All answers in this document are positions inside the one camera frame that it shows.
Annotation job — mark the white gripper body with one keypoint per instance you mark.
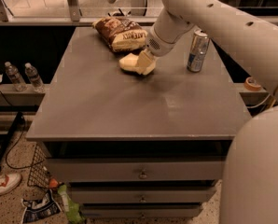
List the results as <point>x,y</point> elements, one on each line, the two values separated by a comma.
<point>161,44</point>

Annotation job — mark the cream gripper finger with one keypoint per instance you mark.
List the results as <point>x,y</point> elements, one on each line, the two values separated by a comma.
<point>146,62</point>

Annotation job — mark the yellow sponge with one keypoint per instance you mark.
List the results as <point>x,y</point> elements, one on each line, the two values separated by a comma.
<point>128,63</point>

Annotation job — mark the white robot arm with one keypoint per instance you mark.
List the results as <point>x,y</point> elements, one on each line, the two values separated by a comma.
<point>249,192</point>

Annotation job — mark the brown chip bag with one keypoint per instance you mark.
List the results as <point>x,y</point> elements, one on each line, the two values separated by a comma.
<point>120,33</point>

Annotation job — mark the dark snack bag on floor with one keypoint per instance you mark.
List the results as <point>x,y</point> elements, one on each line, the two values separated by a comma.
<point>35,210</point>

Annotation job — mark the silver blue energy drink can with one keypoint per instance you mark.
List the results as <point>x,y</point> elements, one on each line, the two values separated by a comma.
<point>198,50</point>

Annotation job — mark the grey drawer cabinet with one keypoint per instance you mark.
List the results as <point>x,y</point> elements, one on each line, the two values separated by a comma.
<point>132,146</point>

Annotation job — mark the roll of tape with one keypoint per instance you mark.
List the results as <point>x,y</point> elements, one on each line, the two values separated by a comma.
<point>251,84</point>

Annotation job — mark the right clear water bottle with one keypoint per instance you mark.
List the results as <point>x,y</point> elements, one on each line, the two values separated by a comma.
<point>34,78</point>

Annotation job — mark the clear water bottle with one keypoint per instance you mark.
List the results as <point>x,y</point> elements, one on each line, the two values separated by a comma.
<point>15,77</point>
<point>34,78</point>

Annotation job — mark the left clear water bottle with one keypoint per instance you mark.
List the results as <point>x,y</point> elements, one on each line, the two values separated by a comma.
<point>15,77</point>

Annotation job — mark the black metal leg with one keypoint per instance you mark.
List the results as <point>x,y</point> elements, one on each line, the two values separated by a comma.
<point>7,137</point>

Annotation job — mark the white orange sneaker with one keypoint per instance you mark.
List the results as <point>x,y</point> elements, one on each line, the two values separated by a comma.
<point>9,182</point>

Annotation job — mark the black wire basket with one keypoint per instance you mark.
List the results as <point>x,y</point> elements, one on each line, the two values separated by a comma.
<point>39,175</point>

